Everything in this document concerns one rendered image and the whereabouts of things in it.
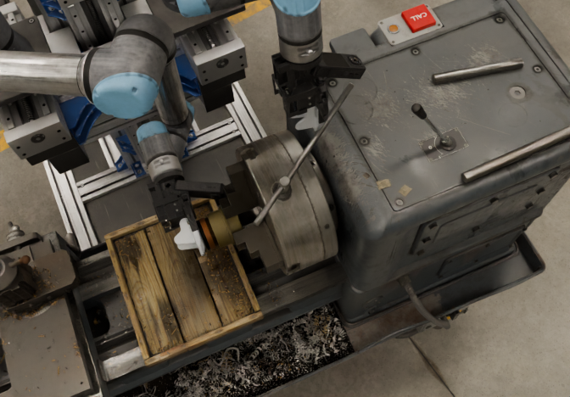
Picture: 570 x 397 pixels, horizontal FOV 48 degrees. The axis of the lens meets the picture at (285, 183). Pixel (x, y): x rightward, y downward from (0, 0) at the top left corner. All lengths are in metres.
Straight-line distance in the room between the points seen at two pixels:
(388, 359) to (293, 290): 0.93
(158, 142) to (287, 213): 0.40
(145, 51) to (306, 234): 0.50
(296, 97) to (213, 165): 1.41
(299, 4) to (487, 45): 0.63
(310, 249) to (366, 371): 1.15
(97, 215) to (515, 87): 1.64
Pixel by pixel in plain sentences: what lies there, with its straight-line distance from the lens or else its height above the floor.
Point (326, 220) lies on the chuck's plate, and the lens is 1.34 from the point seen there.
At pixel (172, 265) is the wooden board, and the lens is 1.66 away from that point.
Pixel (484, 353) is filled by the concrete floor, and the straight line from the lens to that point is 2.55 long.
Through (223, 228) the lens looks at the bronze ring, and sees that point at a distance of 1.42.
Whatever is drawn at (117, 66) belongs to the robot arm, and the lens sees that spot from 1.29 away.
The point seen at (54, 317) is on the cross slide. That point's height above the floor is 0.97.
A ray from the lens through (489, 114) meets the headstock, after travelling 1.43.
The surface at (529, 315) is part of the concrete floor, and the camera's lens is 2.64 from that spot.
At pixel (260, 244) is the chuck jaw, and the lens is 1.42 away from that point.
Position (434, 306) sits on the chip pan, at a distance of 1.99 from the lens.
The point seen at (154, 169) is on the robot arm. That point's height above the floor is 1.11.
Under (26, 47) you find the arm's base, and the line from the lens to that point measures 1.70.
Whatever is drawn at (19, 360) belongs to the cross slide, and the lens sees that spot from 1.62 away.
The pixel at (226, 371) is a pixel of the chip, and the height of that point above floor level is 0.57.
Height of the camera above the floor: 2.42
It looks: 64 degrees down
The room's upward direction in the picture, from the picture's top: 5 degrees counter-clockwise
